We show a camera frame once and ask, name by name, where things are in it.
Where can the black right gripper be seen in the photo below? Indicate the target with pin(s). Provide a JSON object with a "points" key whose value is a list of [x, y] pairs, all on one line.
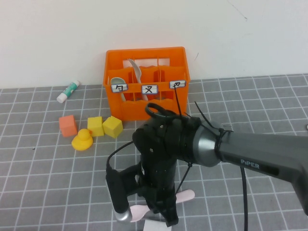
{"points": [[160, 185]]}

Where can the pink plastic spoon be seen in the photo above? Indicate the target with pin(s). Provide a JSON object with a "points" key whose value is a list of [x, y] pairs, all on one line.
{"points": [[186, 195]]}

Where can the mint green plastic spoon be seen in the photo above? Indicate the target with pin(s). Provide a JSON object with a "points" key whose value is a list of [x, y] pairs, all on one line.
{"points": [[118, 80]]}

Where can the grey plastic fork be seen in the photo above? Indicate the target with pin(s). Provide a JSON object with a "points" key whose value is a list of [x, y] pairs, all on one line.
{"points": [[137, 71]]}

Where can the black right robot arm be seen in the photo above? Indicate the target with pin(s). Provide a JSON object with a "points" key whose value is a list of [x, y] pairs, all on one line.
{"points": [[252, 149]]}

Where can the orange plastic cutlery holder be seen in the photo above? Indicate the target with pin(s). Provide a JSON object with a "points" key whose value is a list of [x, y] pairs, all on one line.
{"points": [[134, 111]]}

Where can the white paper sheet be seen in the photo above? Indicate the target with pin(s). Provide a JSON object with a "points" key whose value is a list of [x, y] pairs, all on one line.
{"points": [[154, 227]]}

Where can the black zip tie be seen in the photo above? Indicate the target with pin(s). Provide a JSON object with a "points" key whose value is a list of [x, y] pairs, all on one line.
{"points": [[177, 101], [185, 176], [207, 121]]}

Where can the yellow foam cube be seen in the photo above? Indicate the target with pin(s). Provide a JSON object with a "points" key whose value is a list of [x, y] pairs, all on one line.
{"points": [[95, 125], [112, 127]]}

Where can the yellow rubber duck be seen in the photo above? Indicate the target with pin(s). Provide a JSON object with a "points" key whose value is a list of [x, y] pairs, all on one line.
{"points": [[82, 142]]}

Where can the white label reading 叉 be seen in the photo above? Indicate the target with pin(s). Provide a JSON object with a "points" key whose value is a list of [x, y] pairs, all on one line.
{"points": [[149, 89]]}

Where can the orange foam cube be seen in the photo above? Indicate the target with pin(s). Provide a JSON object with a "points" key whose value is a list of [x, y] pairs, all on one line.
{"points": [[68, 126]]}

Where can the white label reading 刀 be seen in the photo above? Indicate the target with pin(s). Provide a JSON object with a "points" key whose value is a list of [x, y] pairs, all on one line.
{"points": [[177, 84]]}

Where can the white label reading 勺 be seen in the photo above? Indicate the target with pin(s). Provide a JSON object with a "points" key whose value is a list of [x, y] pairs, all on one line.
{"points": [[119, 88]]}

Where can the white green glue stick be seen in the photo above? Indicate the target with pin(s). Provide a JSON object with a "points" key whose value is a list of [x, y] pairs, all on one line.
{"points": [[68, 91]]}

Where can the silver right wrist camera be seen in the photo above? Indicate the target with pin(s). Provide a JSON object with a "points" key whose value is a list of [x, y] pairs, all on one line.
{"points": [[118, 192]]}

